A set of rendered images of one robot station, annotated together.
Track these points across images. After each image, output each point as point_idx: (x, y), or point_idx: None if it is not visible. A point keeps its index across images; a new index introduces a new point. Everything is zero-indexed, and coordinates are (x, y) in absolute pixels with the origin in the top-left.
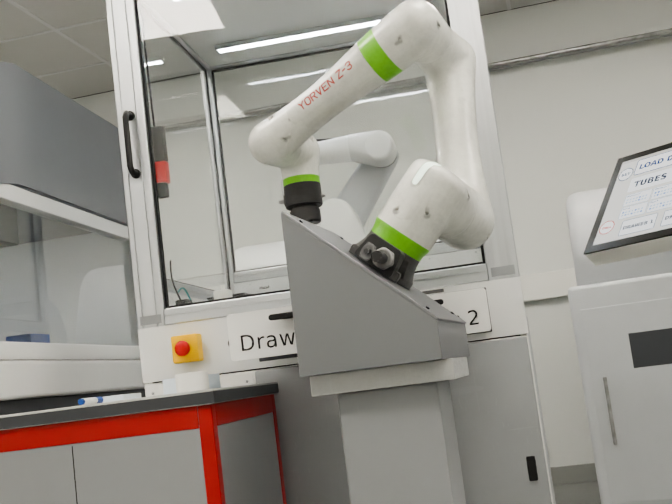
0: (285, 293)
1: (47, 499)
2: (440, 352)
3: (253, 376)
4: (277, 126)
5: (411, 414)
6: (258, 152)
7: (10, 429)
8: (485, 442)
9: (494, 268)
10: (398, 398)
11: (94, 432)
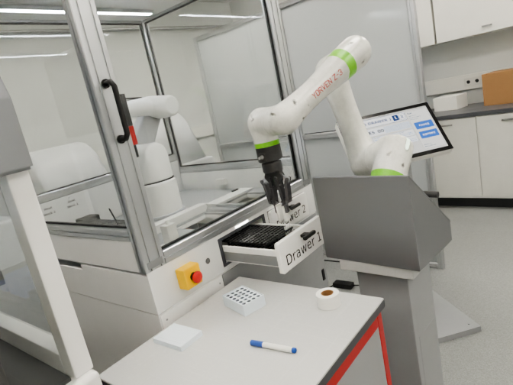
0: (230, 217)
1: None
2: (451, 237)
3: (221, 278)
4: (302, 109)
5: (424, 270)
6: (291, 127)
7: None
8: (310, 270)
9: (304, 181)
10: None
11: (344, 366)
